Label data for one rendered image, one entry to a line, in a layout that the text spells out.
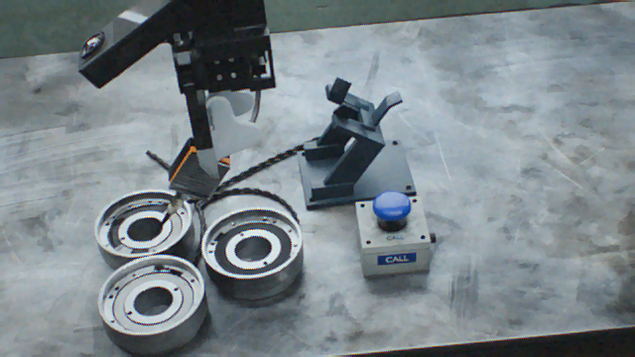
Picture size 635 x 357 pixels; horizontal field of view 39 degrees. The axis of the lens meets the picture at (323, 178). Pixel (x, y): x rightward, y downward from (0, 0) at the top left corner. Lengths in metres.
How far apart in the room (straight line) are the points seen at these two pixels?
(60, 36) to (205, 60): 2.00
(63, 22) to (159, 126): 1.54
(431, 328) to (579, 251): 0.19
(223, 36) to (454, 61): 0.57
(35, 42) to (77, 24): 0.14
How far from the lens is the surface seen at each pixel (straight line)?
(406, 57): 1.27
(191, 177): 0.84
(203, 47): 0.74
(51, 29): 2.72
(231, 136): 0.80
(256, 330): 0.91
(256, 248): 0.98
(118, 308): 0.92
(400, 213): 0.91
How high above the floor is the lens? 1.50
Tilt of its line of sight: 41 degrees down
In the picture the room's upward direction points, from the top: 5 degrees counter-clockwise
